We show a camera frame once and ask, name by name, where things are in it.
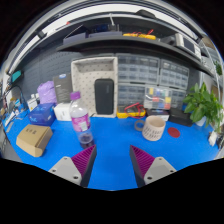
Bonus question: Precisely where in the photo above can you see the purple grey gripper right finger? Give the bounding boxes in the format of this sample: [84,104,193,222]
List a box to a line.
[129,145,176,187]

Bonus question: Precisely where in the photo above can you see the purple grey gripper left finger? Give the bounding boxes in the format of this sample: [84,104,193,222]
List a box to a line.
[49,145,97,187]

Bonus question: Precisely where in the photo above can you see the blue table mat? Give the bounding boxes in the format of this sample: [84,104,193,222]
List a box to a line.
[14,117,218,190]

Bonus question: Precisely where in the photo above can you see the beige ribbed cup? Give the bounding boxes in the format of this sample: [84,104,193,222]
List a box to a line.
[142,115,166,141]

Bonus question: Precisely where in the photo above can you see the red round coaster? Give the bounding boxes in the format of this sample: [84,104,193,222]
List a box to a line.
[168,127,180,138]

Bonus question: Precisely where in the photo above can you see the tape roll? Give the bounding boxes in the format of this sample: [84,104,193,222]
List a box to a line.
[134,120,145,131]

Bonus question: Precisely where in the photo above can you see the plastic bottle purple cap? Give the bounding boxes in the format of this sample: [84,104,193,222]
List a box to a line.
[69,91,94,149]

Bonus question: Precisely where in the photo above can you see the brown cardboard box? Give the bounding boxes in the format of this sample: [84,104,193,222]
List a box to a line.
[16,124,53,157]

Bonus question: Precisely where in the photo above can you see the white small box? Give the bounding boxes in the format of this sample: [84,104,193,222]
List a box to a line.
[54,103,71,121]

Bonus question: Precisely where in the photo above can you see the yellow red multimeter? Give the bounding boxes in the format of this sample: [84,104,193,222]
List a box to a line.
[117,103,146,119]

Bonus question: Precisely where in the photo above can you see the black flat box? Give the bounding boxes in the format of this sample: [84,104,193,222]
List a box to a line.
[169,108,192,127]

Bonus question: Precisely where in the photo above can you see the blue tissue package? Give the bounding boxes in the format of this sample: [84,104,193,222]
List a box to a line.
[28,103,56,126]

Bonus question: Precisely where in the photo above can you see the clear parts organizer box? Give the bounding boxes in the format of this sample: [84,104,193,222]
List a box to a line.
[143,86,172,110]

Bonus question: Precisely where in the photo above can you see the purple plastic bag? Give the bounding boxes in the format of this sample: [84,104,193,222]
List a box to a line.
[37,81,57,104]

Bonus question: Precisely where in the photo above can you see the green potted plant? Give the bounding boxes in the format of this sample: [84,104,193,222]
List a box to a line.
[183,83,223,132]

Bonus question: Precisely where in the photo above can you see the black rectangular speaker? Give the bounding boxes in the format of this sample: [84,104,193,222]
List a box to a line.
[94,79,114,115]

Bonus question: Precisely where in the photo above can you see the dark grey product box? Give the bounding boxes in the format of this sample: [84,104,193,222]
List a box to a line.
[53,74,73,104]

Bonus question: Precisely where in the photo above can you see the grey drawer cabinet right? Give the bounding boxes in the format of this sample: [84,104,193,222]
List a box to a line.
[158,58,190,101]

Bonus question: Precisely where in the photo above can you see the grey drawer cabinet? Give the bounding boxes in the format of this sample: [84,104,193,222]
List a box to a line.
[117,53,160,106]
[158,58,190,101]

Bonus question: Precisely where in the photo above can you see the grey drawer cabinet left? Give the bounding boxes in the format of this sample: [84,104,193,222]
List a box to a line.
[117,53,160,106]

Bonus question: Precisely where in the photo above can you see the white pegboard tray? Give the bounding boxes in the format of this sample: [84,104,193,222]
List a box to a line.
[71,57,118,118]

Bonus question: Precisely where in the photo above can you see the dark overhead shelf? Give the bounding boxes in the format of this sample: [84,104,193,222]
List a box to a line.
[56,36,212,76]

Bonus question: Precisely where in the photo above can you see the grey instrument on shelf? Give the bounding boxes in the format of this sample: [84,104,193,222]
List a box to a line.
[170,33,201,59]

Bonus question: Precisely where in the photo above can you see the yellow tool on shelf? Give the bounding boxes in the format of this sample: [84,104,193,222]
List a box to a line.
[123,29,156,40]

